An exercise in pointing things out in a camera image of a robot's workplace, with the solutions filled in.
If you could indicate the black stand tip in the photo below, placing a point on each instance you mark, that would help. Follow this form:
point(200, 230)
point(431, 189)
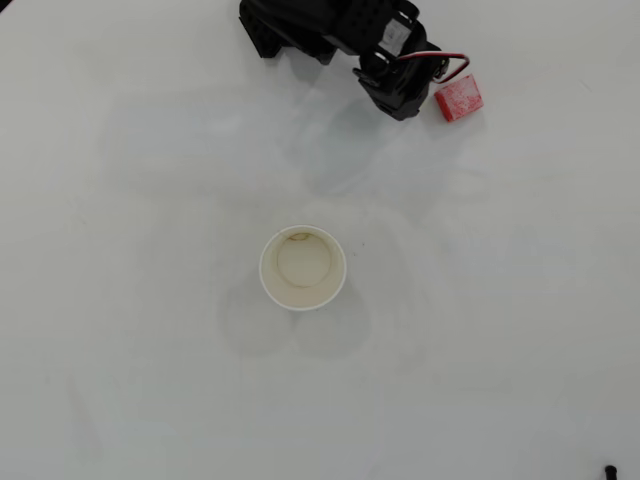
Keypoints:
point(610, 472)

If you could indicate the red foam cube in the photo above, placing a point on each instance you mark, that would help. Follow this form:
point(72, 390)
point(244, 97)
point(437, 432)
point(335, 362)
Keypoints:
point(460, 97)

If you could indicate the tan paper cup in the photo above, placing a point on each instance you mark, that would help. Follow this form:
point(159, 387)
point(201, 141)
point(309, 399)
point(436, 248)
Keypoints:
point(302, 285)

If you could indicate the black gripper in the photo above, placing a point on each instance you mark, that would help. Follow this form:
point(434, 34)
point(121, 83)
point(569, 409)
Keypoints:
point(400, 102)

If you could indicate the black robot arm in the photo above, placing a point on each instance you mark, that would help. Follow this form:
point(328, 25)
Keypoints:
point(350, 25)

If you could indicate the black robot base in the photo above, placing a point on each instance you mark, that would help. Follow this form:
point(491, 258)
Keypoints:
point(260, 35)

